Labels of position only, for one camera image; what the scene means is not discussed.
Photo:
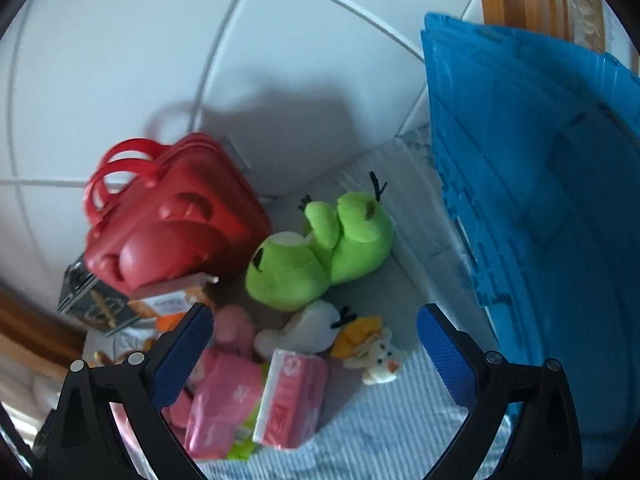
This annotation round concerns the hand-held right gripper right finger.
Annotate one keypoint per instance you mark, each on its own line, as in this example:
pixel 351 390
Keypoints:
pixel 445 355

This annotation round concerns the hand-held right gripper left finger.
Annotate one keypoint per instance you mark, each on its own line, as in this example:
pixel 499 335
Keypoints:
pixel 182 355

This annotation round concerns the blue plastic storage crate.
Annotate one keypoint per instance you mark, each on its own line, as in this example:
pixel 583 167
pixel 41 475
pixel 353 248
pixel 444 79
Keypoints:
pixel 525 160

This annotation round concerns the orange white box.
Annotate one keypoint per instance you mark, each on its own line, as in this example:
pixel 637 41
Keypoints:
pixel 165 302

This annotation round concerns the pink soft toy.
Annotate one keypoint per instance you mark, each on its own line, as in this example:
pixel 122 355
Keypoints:
pixel 235 330

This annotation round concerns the pink wipes pack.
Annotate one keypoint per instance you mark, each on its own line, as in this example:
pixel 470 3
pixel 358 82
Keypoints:
pixel 225 400

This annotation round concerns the small yellow white plush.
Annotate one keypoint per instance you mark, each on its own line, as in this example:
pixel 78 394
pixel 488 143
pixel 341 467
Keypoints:
pixel 380 357

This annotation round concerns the brown plush toy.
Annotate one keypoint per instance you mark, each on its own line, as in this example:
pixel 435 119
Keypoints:
pixel 107 357

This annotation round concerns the black gift box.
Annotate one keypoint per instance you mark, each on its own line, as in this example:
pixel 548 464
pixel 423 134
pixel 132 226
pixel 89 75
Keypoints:
pixel 95 305

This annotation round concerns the lime green packet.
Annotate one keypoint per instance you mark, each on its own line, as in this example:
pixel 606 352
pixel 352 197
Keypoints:
pixel 245 447

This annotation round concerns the pink white tissue pack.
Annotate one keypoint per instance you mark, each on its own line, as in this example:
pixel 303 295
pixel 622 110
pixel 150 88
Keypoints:
pixel 290 400

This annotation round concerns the white bird plush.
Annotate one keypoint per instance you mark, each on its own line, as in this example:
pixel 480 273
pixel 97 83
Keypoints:
pixel 310 330

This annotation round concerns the red hard carry case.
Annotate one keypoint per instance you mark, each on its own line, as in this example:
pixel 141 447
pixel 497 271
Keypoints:
pixel 175 220

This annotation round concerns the green frog plush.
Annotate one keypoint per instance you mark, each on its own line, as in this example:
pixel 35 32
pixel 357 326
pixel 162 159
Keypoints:
pixel 300 265

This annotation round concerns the white plastic bag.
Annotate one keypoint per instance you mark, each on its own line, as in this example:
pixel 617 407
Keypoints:
pixel 30 385

